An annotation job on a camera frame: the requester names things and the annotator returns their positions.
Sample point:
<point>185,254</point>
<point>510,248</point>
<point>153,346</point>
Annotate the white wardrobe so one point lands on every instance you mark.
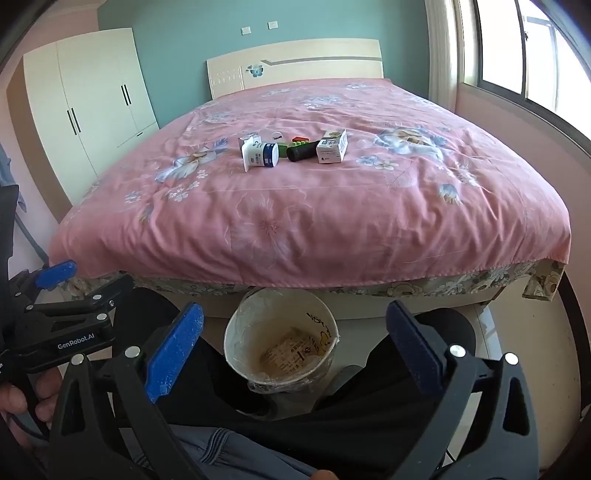
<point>92,101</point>

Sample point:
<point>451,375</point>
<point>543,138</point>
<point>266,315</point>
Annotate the small white carton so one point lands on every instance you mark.
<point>249,151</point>

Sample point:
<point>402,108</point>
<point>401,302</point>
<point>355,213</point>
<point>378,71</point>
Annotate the white bottle blue label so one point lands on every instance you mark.
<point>270,154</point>

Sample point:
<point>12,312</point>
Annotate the white paper trash bin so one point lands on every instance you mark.
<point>318,318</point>

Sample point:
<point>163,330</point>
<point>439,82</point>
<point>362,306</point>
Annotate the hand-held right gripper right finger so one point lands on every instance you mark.
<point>413,350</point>

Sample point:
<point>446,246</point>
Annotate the blue hanging cloth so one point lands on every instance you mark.
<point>5,170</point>

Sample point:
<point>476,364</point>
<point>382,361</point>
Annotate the cream bed headboard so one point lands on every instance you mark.
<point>323,69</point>

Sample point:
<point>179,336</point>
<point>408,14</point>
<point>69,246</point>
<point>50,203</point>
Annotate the black cylinder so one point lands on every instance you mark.
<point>302,151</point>

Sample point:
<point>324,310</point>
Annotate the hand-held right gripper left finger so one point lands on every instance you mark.
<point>175,350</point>

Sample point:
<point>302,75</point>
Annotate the grey jacket hem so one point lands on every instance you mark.
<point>221,447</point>

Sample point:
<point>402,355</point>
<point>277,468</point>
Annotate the window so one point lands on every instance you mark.
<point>503,37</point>

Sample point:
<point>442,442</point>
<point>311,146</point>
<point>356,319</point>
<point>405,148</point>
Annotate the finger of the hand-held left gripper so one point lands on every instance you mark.
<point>55,273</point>
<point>111,291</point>

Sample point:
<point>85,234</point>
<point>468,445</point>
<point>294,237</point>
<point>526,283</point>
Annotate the pink floral blanket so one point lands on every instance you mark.
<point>323,221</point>

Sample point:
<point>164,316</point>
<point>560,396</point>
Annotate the person's left hand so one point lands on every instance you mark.
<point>21,404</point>

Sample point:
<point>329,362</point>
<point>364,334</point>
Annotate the printed paper wrapper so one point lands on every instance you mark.
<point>288,353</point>

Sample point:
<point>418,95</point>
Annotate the white milk carton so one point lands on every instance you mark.
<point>332,146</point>

